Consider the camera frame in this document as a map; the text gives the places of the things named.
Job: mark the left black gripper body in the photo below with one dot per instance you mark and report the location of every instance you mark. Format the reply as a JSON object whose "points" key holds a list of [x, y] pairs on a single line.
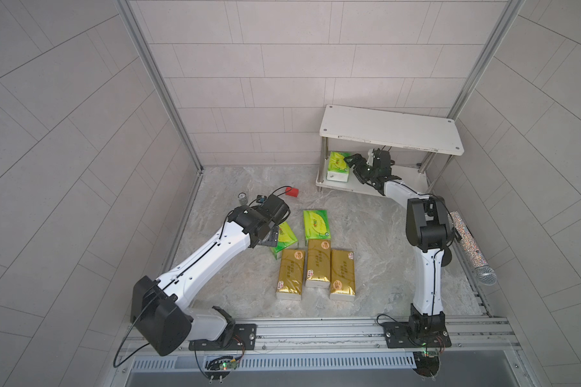
{"points": [[270, 237]]}

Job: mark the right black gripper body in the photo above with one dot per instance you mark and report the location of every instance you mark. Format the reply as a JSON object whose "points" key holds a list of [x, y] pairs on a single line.
{"points": [[376, 175]]}

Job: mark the green tissue pack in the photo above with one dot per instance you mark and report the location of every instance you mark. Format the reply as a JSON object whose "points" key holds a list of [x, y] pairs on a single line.
{"points": [[286, 238], [316, 225], [337, 168]]}

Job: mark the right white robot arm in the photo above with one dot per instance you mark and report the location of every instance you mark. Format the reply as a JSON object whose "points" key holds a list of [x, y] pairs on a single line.
{"points": [[428, 231]]}

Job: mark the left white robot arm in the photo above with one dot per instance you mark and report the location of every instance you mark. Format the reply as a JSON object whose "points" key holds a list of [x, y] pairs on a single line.
{"points": [[161, 308]]}

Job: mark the gold tissue pack left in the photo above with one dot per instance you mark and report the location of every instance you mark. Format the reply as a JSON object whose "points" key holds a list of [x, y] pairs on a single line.
{"points": [[290, 278]]}

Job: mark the gold tissue pack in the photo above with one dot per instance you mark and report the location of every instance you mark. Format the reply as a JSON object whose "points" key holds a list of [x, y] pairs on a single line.
{"points": [[318, 263], [290, 278], [343, 281]]}

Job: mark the gold tissue pack middle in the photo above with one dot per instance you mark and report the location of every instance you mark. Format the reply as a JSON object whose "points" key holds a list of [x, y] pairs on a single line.
{"points": [[318, 263]]}

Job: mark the white two-tier shelf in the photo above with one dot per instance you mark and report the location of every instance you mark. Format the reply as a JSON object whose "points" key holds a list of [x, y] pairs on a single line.
{"points": [[383, 129]]}

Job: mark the gold tissue pack right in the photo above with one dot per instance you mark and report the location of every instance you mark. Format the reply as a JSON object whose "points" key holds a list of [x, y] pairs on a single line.
{"points": [[343, 281]]}

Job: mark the small metal can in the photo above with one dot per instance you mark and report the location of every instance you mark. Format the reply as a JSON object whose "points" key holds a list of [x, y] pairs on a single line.
{"points": [[243, 198]]}

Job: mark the small red block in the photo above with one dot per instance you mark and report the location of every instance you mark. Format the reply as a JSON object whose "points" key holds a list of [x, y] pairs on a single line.
{"points": [[292, 192]]}

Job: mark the left circuit board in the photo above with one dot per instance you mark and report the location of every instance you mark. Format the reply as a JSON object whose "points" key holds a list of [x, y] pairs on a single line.
{"points": [[219, 368]]}

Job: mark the circuit board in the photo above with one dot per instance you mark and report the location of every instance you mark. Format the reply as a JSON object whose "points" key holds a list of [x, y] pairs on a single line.
{"points": [[219, 368], [427, 364]]}

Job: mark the glitter microphone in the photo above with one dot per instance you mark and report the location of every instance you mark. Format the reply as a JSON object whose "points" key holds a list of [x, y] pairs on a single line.
{"points": [[480, 266]]}

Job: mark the right circuit board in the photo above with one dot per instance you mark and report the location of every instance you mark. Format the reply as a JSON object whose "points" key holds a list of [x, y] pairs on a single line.
{"points": [[427, 364]]}

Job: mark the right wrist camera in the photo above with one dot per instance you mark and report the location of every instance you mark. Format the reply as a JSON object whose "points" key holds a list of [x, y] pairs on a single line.
{"points": [[379, 159]]}

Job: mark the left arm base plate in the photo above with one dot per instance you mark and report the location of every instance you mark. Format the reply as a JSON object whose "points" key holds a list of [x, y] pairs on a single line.
{"points": [[241, 337]]}

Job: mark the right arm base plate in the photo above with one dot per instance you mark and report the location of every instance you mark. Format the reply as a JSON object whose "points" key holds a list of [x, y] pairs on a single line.
{"points": [[405, 335]]}

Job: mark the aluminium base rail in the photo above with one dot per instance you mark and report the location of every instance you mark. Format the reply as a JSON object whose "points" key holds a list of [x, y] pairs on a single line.
{"points": [[340, 344]]}

